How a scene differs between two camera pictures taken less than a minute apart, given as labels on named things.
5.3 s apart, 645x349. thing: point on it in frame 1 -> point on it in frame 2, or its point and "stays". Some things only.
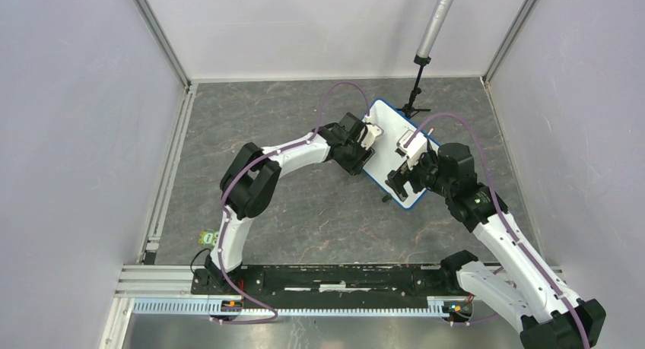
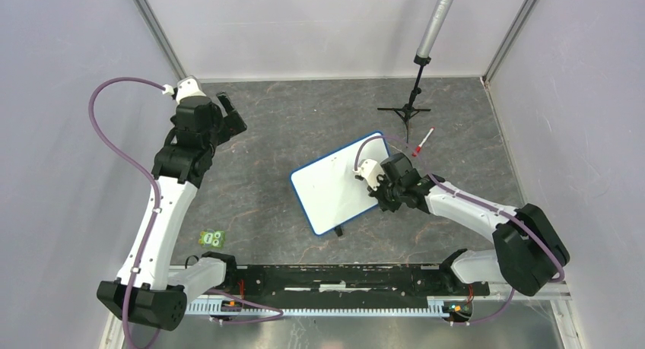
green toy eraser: x=208 y=238 stays
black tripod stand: x=409 y=109 stays
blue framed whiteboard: x=386 y=159 -> x=331 y=195
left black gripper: x=354 y=166 -> x=233 y=125
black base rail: x=338 y=280 stays
